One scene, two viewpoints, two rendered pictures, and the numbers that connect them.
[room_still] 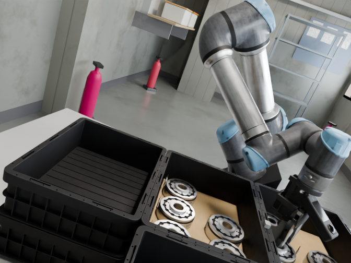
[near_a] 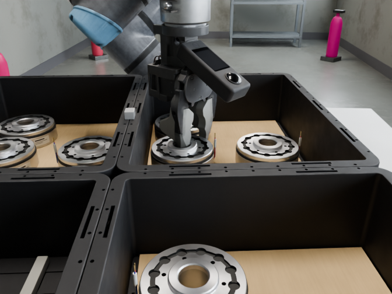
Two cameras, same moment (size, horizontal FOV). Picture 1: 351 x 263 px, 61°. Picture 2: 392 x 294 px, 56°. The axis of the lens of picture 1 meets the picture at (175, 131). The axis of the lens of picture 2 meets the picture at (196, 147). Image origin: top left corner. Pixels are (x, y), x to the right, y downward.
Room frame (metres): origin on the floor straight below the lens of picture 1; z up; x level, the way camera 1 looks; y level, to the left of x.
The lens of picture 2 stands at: (0.14, -0.37, 1.13)
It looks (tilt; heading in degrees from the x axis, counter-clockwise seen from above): 26 degrees down; 357
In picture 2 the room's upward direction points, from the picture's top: straight up
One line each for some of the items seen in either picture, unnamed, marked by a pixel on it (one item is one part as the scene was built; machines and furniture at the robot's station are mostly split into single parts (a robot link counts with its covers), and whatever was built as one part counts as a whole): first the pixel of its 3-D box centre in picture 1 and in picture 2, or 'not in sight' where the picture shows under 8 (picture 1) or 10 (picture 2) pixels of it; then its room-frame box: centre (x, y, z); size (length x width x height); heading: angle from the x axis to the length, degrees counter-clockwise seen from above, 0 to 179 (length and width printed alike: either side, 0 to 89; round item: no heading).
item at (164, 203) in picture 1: (177, 208); (1, 151); (0.69, -0.08, 0.86); 0.10 x 0.10 x 0.01
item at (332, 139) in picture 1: (328, 151); not in sight; (0.73, -0.38, 1.15); 0.09 x 0.08 x 0.11; 18
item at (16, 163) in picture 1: (102, 160); not in sight; (0.69, 0.15, 0.92); 0.40 x 0.30 x 0.02; 0
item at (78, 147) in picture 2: (226, 226); (90, 147); (0.69, -0.22, 0.86); 0.05 x 0.05 x 0.01
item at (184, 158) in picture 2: (277, 247); (182, 147); (0.69, -0.37, 0.86); 0.10 x 0.10 x 0.01
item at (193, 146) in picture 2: (278, 245); (182, 145); (0.69, -0.37, 0.86); 0.05 x 0.05 x 0.01
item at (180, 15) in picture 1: (176, 14); not in sight; (5.17, 0.66, 1.36); 0.47 x 0.39 x 0.26; 174
